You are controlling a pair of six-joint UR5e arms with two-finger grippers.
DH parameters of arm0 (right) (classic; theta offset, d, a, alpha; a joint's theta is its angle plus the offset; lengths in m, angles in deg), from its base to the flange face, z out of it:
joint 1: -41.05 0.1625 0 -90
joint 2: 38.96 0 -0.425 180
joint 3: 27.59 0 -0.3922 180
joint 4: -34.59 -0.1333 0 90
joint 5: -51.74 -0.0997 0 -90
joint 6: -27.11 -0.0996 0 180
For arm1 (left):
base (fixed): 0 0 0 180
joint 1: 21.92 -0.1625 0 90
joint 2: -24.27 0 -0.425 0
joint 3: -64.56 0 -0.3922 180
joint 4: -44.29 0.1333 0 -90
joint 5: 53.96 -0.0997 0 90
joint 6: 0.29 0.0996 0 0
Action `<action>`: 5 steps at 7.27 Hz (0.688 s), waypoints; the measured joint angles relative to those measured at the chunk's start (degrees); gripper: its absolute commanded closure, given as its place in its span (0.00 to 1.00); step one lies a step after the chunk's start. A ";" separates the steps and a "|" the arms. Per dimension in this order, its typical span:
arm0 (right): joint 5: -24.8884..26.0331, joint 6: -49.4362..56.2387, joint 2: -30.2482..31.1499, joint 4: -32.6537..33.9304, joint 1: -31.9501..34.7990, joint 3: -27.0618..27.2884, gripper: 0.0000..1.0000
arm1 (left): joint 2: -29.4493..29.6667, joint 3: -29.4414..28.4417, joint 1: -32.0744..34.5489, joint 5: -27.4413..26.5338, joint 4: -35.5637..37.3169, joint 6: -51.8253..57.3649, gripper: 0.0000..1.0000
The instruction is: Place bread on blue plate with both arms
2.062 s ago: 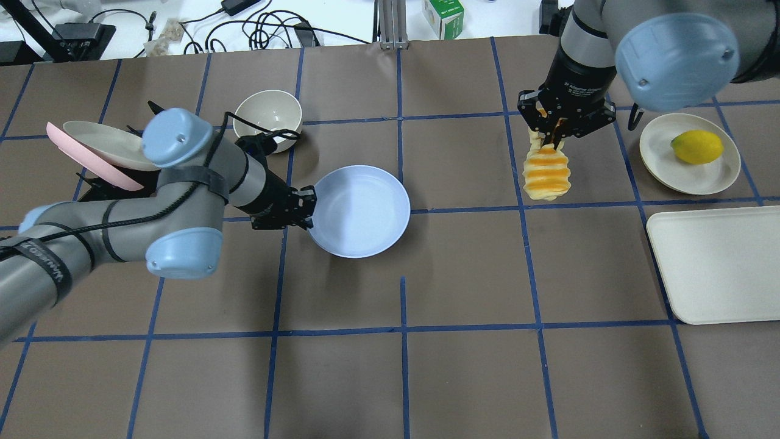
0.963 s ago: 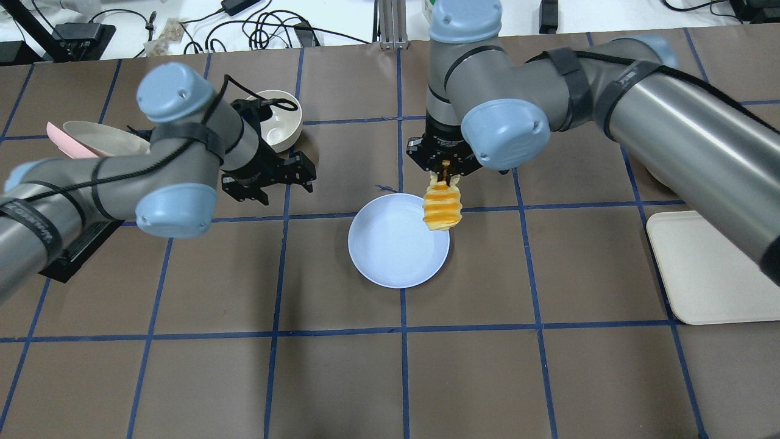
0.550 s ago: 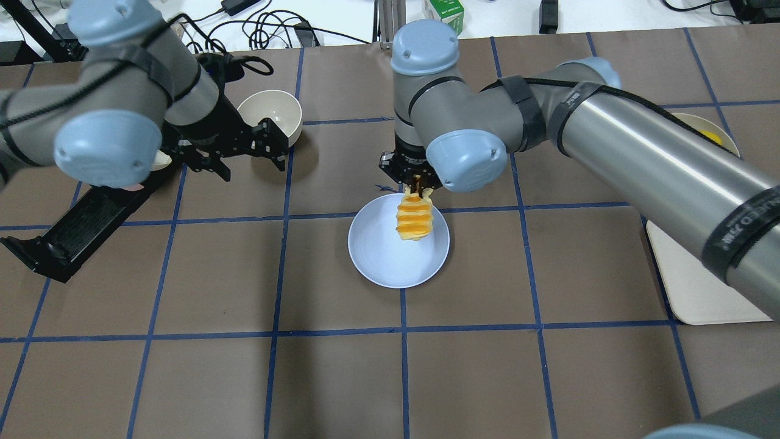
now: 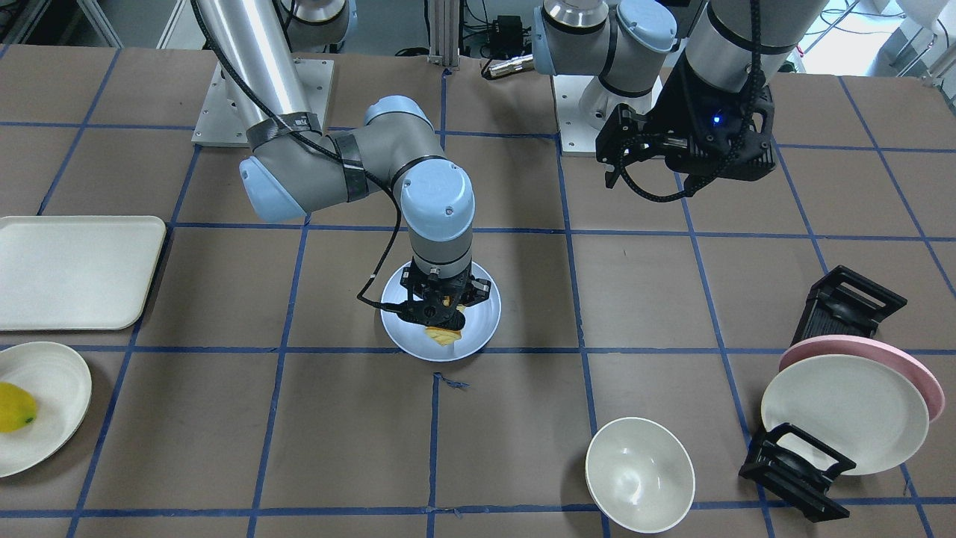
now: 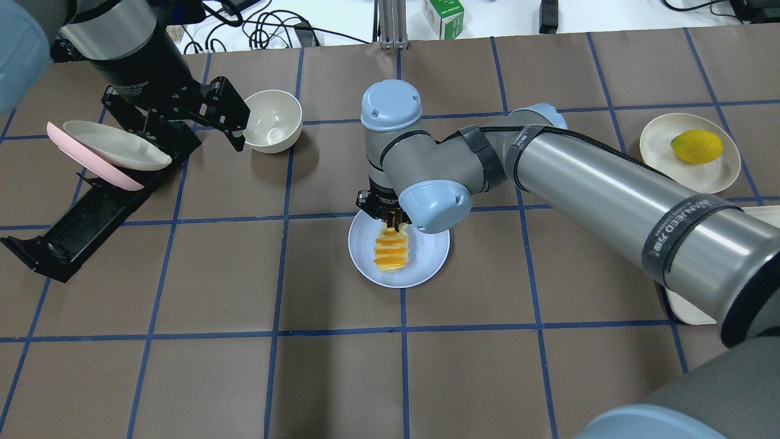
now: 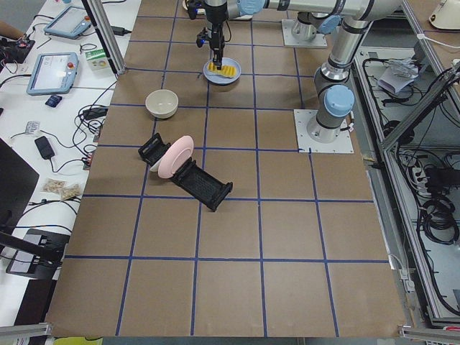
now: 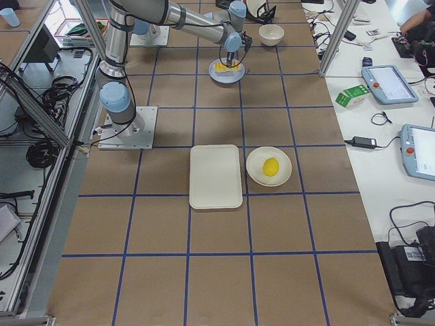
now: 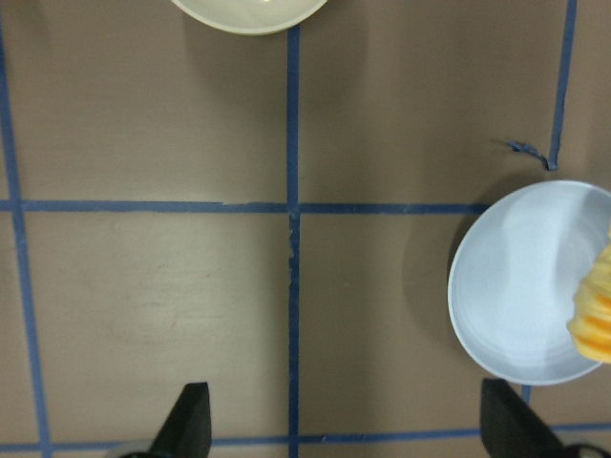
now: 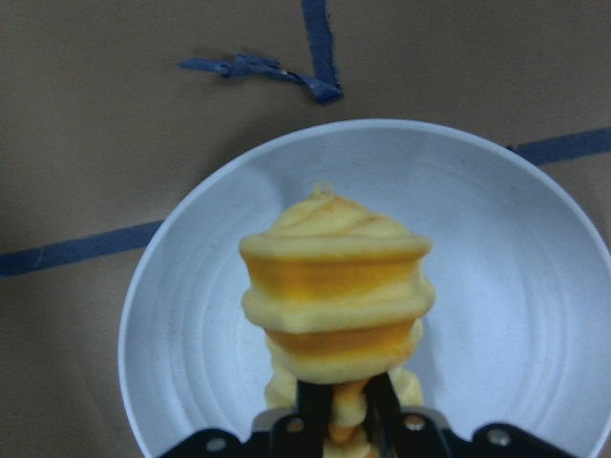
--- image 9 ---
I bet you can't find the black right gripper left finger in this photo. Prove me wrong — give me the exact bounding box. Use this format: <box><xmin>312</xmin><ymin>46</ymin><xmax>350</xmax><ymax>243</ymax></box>
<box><xmin>296</xmin><ymin>381</ymin><xmax>332</xmax><ymax>457</ymax></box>

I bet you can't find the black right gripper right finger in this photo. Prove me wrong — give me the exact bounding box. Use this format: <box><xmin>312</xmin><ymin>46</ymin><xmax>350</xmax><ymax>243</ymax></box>
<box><xmin>366</xmin><ymin>372</ymin><xmax>406</xmax><ymax>457</ymax></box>

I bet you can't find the striped toy bread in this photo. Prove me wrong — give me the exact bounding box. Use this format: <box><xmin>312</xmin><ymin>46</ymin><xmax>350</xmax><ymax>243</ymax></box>
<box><xmin>240</xmin><ymin>185</ymin><xmax>435</xmax><ymax>457</ymax></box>

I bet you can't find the light blue plate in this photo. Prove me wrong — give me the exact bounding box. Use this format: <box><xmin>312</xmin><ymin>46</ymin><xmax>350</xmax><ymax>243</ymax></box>
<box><xmin>118</xmin><ymin>119</ymin><xmax>610</xmax><ymax>457</ymax></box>

